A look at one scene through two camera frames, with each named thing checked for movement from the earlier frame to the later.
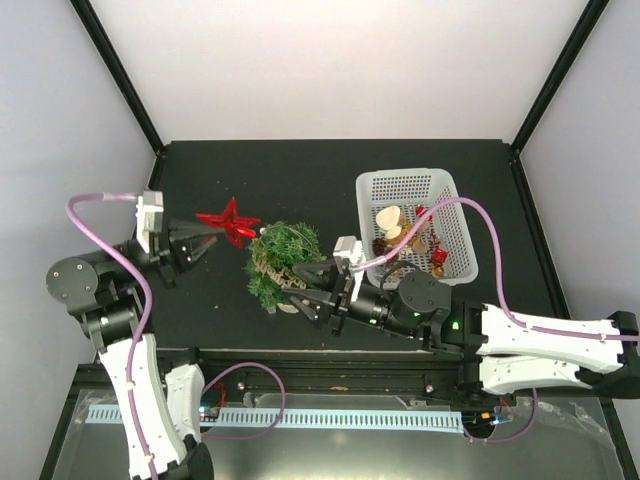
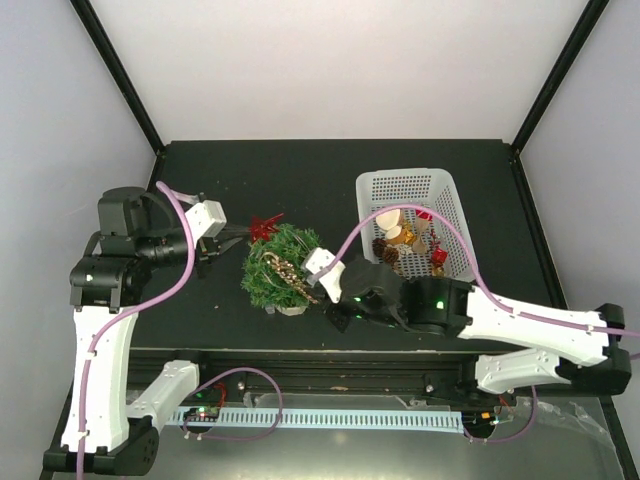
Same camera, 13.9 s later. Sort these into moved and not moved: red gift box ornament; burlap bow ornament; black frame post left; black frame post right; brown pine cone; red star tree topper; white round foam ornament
Moved: red star tree topper
Not moved: red gift box ornament; black frame post right; white round foam ornament; black frame post left; burlap bow ornament; brown pine cone
